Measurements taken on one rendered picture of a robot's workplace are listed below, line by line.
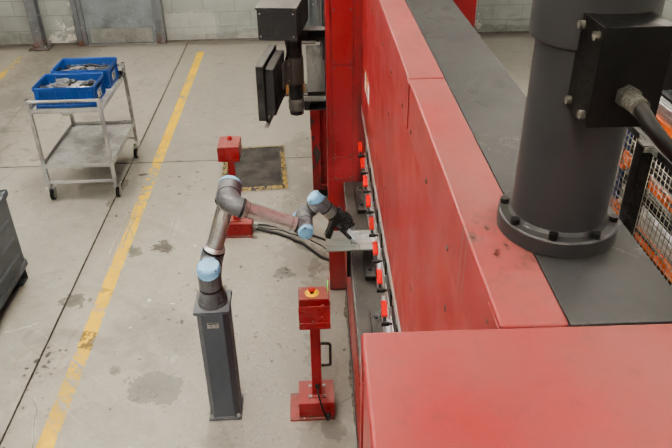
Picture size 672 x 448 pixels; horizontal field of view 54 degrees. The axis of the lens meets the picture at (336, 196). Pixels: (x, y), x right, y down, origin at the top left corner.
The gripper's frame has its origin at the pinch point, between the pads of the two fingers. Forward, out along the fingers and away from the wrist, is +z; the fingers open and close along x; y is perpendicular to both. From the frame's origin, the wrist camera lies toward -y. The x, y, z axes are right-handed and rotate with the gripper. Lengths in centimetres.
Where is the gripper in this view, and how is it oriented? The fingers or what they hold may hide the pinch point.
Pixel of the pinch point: (353, 238)
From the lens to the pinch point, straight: 341.9
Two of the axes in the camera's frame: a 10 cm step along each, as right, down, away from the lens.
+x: -1.8, -4.9, 8.5
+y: 7.5, -6.3, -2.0
